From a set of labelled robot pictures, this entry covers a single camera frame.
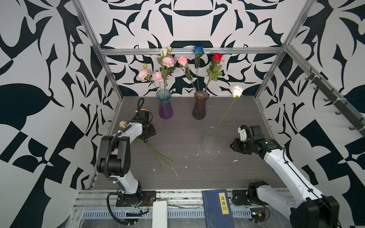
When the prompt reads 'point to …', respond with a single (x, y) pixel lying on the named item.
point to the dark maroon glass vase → (199, 111)
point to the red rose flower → (158, 154)
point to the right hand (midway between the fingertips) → (231, 143)
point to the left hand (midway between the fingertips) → (149, 131)
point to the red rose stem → (213, 72)
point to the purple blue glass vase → (165, 109)
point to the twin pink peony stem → (144, 76)
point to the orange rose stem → (144, 109)
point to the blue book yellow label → (217, 209)
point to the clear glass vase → (208, 142)
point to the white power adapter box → (159, 214)
